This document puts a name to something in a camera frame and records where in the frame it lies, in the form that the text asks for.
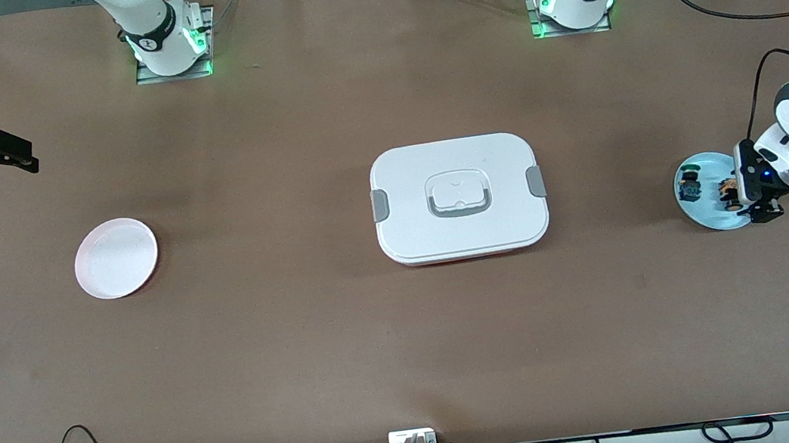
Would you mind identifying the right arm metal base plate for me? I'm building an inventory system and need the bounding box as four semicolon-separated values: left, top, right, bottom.
128;5;224;87

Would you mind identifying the green push-button switch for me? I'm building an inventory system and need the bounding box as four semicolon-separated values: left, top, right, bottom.
675;164;707;206

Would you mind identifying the white socket plate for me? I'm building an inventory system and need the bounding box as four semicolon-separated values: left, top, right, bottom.
388;426;440;443

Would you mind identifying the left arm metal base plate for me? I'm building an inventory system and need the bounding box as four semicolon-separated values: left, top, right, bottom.
525;0;614;42

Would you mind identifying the black coiled cable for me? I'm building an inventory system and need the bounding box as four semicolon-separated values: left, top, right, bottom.
698;414;776;443

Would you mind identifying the pink round plate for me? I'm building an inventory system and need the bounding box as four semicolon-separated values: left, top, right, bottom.
69;214;164;304

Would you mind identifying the orange push-button switch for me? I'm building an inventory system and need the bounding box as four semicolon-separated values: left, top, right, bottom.
717;178;743;213

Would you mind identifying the white lidded lunch box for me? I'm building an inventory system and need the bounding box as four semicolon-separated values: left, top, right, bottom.
365;128;555;271

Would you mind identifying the light blue round plate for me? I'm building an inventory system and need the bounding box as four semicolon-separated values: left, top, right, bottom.
670;146;766;238

